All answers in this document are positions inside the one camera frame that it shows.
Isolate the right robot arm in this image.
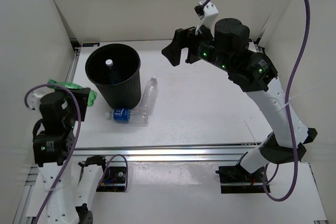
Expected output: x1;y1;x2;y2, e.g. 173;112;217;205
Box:
162;18;317;182

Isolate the blue tinted bottle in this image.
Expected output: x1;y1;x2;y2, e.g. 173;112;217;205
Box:
105;59;122;84

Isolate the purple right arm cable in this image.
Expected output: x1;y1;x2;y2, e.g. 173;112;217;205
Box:
201;0;310;201

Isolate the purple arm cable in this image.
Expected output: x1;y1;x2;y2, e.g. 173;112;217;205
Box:
24;84;129;224
201;0;310;201

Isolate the black ribbed waste bin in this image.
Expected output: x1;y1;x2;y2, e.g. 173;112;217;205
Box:
85;44;142;109

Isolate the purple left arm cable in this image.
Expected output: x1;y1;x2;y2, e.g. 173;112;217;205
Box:
24;84;129;224

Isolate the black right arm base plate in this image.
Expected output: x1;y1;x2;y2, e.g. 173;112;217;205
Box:
215;166;265;194

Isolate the blue label clear bottle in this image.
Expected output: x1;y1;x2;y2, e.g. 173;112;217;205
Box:
105;108;149;126

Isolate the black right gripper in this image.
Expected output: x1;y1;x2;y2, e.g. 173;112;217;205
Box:
162;20;234;73

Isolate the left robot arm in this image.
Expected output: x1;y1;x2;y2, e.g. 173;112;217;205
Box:
33;44;142;223

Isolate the clear unlabeled plastic bottle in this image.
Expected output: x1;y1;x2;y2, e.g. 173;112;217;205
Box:
135;76;158;115

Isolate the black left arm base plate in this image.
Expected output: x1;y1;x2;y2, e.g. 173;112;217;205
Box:
97;166;127;193

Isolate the aluminium table edge rail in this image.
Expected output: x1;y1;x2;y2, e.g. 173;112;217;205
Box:
73;143;257;162

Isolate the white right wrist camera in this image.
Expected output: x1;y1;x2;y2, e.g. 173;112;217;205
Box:
194;1;219;28

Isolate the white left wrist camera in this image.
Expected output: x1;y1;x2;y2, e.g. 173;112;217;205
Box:
27;91;44;111

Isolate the green plastic bottle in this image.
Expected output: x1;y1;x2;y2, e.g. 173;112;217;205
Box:
48;79;97;107

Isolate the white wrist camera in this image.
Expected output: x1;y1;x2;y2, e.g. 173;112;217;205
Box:
194;1;219;28
27;91;44;111

